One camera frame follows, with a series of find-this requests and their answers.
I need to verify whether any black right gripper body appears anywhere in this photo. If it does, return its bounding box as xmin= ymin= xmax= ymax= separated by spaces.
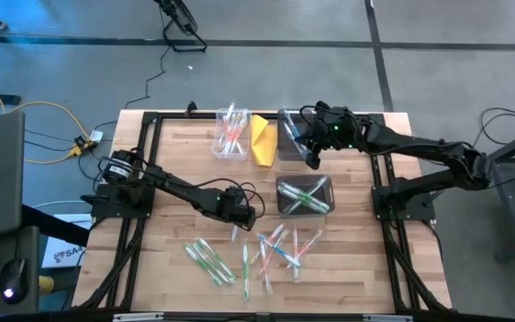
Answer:
xmin=301 ymin=103 xmax=368 ymax=151

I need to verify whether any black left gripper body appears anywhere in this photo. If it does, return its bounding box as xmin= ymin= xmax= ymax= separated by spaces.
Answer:
xmin=215 ymin=185 xmax=258 ymax=223

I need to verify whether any blue white toothbrush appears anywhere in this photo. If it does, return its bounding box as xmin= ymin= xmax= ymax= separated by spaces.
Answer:
xmin=286 ymin=116 xmax=308 ymax=156
xmin=255 ymin=231 xmax=301 ymax=268
xmin=283 ymin=109 xmax=304 ymax=151

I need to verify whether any green white toothbrush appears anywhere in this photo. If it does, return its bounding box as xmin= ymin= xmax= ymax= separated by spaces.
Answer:
xmin=182 ymin=243 xmax=223 ymax=286
xmin=280 ymin=181 xmax=330 ymax=210
xmin=277 ymin=186 xmax=331 ymax=215
xmin=197 ymin=236 xmax=239 ymax=282
xmin=192 ymin=241 xmax=234 ymax=285
xmin=241 ymin=241 xmax=251 ymax=303
xmin=285 ymin=176 xmax=330 ymax=216

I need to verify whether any flat dark tinted bin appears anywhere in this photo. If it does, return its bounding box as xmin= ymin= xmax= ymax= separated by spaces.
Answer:
xmin=274 ymin=174 xmax=335 ymax=218

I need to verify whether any tall dark tinted bin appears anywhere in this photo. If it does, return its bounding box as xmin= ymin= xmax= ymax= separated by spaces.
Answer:
xmin=276 ymin=107 xmax=316 ymax=162

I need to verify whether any yellow cloth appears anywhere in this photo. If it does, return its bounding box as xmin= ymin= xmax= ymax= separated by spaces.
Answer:
xmin=250 ymin=114 xmax=279 ymax=167

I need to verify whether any clear plastic bin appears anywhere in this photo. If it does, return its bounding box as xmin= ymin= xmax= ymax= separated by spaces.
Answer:
xmin=211 ymin=107 xmax=253 ymax=162

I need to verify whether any black yellow plug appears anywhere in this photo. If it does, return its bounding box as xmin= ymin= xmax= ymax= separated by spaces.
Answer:
xmin=67 ymin=136 xmax=97 ymax=157

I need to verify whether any white printed box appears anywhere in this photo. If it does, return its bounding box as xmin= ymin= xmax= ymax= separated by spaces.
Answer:
xmin=40 ymin=213 xmax=93 ymax=269

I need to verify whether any dark side table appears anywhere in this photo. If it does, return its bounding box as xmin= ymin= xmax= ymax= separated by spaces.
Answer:
xmin=464 ymin=123 xmax=515 ymax=265

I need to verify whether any black diagonal bar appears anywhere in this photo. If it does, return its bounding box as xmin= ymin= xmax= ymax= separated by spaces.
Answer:
xmin=20 ymin=204 xmax=91 ymax=247

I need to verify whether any small yellow object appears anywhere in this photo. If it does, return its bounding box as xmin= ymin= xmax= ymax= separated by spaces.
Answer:
xmin=38 ymin=275 xmax=56 ymax=296

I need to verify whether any dark grey desk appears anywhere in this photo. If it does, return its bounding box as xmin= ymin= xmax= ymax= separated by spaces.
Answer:
xmin=0 ymin=225 xmax=40 ymax=317

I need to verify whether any black computer mouse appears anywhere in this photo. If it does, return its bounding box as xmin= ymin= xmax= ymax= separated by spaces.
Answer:
xmin=0 ymin=258 xmax=29 ymax=305

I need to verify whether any black aluminium table frame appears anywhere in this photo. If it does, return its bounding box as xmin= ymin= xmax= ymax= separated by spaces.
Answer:
xmin=72 ymin=109 xmax=453 ymax=314

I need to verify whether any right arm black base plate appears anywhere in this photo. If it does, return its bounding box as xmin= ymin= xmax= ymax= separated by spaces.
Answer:
xmin=371 ymin=183 xmax=437 ymax=221

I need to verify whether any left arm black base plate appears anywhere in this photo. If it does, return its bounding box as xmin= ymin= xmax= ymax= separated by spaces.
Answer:
xmin=80 ymin=182 xmax=156 ymax=219

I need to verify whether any grey edge bracket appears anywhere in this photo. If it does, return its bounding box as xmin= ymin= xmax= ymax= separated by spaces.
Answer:
xmin=113 ymin=311 xmax=165 ymax=322
xmin=363 ymin=313 xmax=414 ymax=322

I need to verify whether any black floor cable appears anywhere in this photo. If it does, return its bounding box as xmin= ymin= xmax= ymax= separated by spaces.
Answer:
xmin=125 ymin=44 xmax=172 ymax=111

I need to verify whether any black cables bundle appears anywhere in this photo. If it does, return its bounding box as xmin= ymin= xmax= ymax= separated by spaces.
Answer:
xmin=465 ymin=106 xmax=515 ymax=171

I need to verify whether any yellow floor cable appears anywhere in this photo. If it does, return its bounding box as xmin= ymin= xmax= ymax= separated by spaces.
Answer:
xmin=0 ymin=73 xmax=93 ymax=165

